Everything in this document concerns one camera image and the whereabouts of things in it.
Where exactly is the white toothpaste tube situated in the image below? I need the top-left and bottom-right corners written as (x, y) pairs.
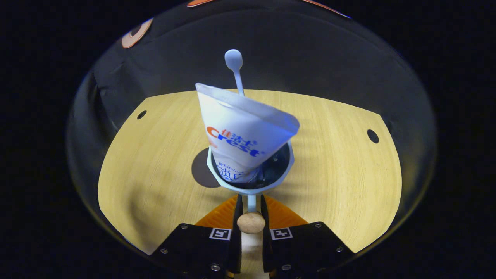
top-left (195, 82), bottom-right (301, 184)

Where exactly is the black backdrop cloth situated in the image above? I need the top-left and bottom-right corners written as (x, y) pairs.
top-left (66, 0), bottom-right (438, 241)

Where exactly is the white toothbrush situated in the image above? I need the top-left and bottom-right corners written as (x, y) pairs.
top-left (224, 49), bottom-right (246, 97)

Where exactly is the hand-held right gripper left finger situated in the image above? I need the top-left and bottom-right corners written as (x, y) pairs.
top-left (150, 194), bottom-right (244, 279)

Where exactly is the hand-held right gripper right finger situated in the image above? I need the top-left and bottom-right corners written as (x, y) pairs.
top-left (260, 194), bottom-right (355, 279)

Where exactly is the pale blue cup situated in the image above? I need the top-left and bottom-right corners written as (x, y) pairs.
top-left (206, 141), bottom-right (295, 235)

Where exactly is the dark brown round coaster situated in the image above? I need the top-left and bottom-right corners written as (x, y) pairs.
top-left (191, 147), bottom-right (222, 189)

